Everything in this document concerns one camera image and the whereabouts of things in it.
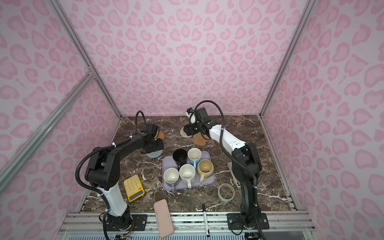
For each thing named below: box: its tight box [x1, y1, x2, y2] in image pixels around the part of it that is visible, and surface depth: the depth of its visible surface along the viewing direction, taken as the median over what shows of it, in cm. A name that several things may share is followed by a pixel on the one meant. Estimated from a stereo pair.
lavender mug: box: [163, 167, 180, 193], surface depth 84 cm
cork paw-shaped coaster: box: [193, 132, 210, 146], surface depth 105 cm
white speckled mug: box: [179, 163, 196, 189], surface depth 85 cm
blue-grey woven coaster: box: [146, 149, 163, 158], surface depth 99 cm
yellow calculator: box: [123, 174, 145, 203], surface depth 84 cm
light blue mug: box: [187, 147, 202, 169], surface depth 90 cm
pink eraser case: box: [153, 199, 174, 238], surface depth 74 cm
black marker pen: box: [202, 203, 210, 238], surface depth 74 cm
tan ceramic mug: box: [197, 159, 214, 184], surface depth 84 cm
